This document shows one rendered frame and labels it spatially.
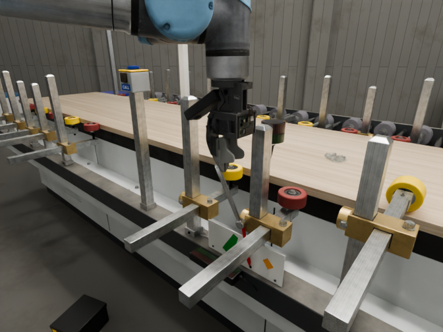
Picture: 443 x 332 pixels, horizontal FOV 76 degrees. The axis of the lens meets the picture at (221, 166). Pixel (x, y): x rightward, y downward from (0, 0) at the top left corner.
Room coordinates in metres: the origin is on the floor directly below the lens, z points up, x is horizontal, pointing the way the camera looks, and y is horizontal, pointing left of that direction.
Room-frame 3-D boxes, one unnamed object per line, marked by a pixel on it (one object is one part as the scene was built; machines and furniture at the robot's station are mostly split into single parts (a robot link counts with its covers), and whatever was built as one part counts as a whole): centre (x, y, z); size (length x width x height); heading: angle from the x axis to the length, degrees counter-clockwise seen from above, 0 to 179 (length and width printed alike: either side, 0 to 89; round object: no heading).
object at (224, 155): (0.60, -0.01, 1.05); 0.06 x 0.03 x 0.09; 49
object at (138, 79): (0.98, 0.29, 1.18); 0.07 x 0.07 x 0.08; 49
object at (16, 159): (1.40, 0.86, 0.80); 0.44 x 0.03 x 0.04; 139
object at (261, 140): (0.65, -0.10, 0.87); 0.04 x 0.04 x 0.48; 49
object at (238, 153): (0.63, -0.03, 1.05); 0.06 x 0.03 x 0.09; 49
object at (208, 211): (0.80, 0.08, 0.82); 0.14 x 0.06 x 0.05; 49
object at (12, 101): (1.95, 1.42, 0.93); 0.04 x 0.04 x 0.48; 49
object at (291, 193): (0.71, -0.20, 0.85); 0.08 x 0.08 x 0.11
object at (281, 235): (0.64, -0.12, 0.85); 0.14 x 0.06 x 0.05; 49
